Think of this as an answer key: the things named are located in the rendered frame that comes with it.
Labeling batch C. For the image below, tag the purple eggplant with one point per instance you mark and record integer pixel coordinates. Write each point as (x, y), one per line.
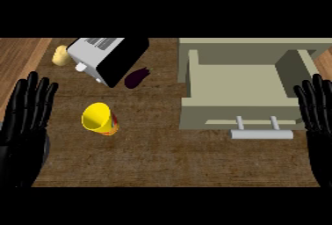
(136, 77)

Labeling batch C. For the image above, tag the white and black toaster oven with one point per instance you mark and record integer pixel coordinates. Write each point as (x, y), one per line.
(105, 57)

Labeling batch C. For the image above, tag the pale green drawer front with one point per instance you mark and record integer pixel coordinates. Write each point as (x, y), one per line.
(242, 117)

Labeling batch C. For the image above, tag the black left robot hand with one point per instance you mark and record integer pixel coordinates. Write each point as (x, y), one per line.
(21, 132)

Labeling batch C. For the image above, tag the yellow cup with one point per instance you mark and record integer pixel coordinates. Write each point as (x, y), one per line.
(101, 118)

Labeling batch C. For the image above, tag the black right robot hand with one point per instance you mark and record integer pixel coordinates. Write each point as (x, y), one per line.
(319, 126)

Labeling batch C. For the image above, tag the yellow potato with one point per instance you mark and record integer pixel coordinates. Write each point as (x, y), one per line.
(61, 55)

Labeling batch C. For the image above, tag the pale green cabinet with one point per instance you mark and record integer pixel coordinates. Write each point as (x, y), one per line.
(254, 49)

